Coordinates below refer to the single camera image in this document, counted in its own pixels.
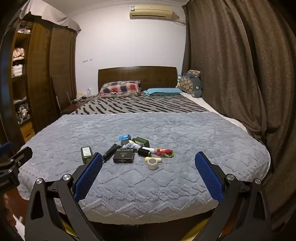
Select wooden wardrobe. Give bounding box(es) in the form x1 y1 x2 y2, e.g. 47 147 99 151
0 14 78 145

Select white bed sheet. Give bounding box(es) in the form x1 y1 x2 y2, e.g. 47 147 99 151
184 92 251 132

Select red pink wrapper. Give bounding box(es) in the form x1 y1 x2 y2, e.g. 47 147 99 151
155 148 174 158

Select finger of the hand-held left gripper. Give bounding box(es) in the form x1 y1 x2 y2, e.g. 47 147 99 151
9 146 33 168
0 142 13 161

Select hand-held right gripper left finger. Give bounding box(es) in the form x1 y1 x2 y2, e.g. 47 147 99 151
24 152 103 241

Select blue pillow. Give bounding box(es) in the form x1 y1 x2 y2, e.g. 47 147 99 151
142 88 183 96

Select grey dust cloth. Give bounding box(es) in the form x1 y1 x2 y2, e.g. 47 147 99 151
19 0 82 32

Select wall air conditioner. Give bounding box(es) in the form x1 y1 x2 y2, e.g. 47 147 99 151
129 5 174 20

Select white folded clothes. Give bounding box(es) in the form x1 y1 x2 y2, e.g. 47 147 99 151
11 65 23 77

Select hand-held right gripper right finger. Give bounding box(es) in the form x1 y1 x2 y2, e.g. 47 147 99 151
194 151 271 241

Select brown curtain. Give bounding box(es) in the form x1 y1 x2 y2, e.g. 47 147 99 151
181 0 296 232

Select wooden headboard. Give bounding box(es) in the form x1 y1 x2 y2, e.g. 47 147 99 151
98 66 178 93

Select black flat box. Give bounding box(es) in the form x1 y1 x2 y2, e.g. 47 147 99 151
113 148 135 163

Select plaid pillow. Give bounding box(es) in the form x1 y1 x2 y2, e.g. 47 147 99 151
98 80 142 97

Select grey black striped blanket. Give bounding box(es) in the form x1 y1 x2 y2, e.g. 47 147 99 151
74 94 211 115

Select wooden nightstand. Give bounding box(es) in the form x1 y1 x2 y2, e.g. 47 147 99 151
60 96 93 114

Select wood-slice patterned cushion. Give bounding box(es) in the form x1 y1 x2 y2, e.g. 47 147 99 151
177 70 201 95

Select grey fluffy blanket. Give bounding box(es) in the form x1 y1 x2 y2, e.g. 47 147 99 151
17 111 271 220

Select black tube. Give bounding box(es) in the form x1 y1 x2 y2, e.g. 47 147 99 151
102 144 122 161

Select pink folded clothes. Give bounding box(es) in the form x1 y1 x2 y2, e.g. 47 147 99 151
12 47 25 59

